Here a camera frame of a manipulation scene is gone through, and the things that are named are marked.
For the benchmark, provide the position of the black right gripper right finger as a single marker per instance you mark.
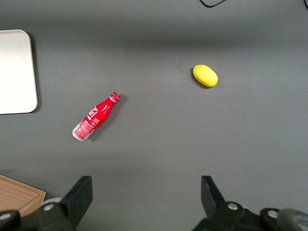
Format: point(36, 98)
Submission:
point(216, 211)

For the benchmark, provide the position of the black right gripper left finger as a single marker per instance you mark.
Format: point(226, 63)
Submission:
point(72, 204)

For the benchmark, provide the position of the beige rectangular tray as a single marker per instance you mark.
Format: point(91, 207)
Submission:
point(14, 72)

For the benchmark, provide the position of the wooden drawer cabinet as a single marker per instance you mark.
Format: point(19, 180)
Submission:
point(16, 195)

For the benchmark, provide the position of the red cola bottle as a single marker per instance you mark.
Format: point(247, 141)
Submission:
point(92, 119)

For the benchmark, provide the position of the yellow lemon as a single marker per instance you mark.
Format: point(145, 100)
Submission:
point(205, 75)

